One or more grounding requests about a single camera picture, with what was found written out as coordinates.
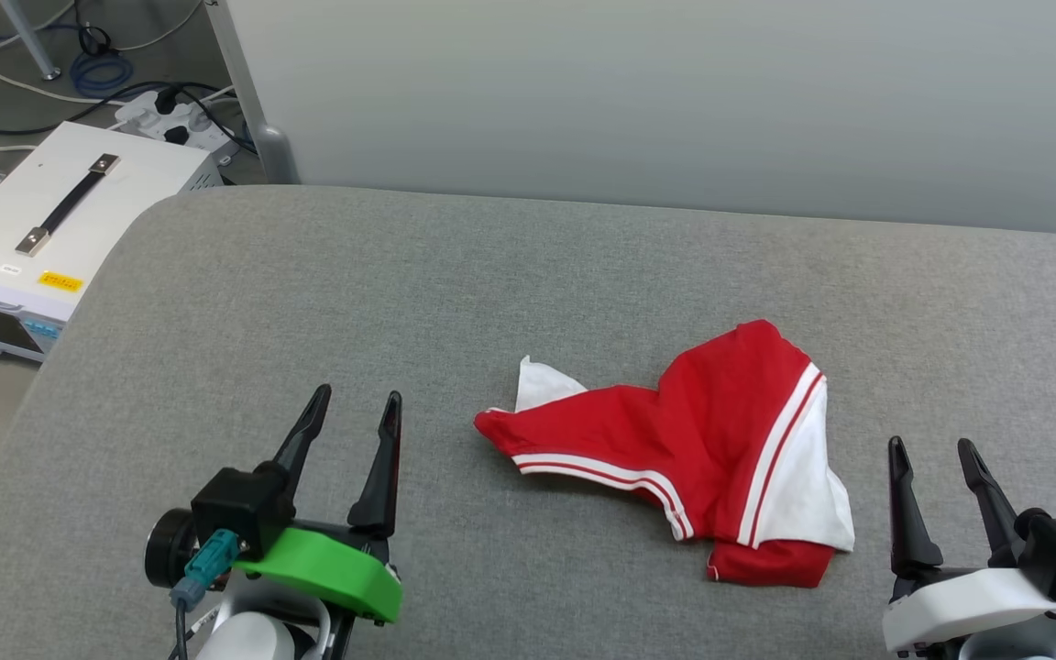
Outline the black power cable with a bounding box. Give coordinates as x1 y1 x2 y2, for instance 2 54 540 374
0 81 259 159

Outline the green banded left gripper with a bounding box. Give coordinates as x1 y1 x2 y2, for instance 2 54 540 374
233 384 404 626

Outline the grey metal partition post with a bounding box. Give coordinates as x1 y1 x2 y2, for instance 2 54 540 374
204 0 301 186

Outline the red and white garment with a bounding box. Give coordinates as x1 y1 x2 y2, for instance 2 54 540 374
474 318 857 589

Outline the teal left camera cable plug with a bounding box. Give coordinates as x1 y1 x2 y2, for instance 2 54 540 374
169 529 244 660

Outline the black carry handle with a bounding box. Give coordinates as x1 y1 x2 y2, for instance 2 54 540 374
15 153 122 257

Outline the white equipment box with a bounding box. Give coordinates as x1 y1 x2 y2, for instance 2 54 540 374
0 121 226 365

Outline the white power strip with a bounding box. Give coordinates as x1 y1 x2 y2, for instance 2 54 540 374
113 87 241 157

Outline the blue coiled cable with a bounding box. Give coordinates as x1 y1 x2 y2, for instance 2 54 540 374
0 0 136 99

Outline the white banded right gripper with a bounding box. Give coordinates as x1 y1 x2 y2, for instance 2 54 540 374
882 436 1056 655

